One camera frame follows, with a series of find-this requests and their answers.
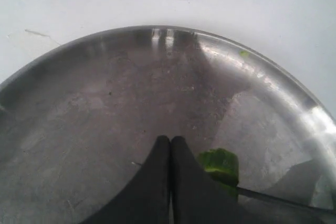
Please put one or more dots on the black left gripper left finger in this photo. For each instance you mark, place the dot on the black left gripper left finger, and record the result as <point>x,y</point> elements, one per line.
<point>146,198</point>

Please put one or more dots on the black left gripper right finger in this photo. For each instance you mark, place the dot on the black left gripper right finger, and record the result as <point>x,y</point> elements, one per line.
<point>196,198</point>

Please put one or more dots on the green chili pepper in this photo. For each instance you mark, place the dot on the green chili pepper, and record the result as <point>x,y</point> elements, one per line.
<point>223,168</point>

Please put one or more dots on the round steel plate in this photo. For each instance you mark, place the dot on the round steel plate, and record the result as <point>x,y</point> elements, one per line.
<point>77,122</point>

